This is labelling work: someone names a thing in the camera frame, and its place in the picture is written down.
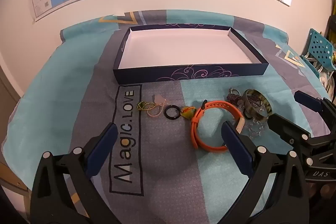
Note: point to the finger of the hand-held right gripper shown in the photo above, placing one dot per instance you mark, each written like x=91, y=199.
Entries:
x=307, y=103
x=283, y=127

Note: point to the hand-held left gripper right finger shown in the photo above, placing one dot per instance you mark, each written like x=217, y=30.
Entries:
x=236, y=150

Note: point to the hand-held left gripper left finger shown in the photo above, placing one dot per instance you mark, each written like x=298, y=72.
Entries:
x=101, y=153

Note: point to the tortoiseshell bangle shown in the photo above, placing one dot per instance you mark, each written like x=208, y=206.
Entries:
x=252, y=111

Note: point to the orange smart watch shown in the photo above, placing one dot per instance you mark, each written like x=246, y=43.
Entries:
x=194, y=132

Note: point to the green beaded charm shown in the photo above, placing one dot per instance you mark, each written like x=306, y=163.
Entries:
x=143, y=106

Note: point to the dark blue cardboard box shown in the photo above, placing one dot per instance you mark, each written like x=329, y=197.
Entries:
x=183, y=48

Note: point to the person's right hand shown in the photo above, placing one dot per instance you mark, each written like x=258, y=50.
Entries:
x=324, y=190

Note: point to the light patterned cloth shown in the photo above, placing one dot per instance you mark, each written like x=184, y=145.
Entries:
x=328, y=82

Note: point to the teal perforated plastic chair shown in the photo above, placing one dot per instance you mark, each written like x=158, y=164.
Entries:
x=319, y=48

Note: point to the teal grey printed bedsheet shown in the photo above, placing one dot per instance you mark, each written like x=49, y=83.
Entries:
x=65, y=95

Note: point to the wooden bed frame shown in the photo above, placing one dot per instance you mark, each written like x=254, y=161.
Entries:
x=13, y=182

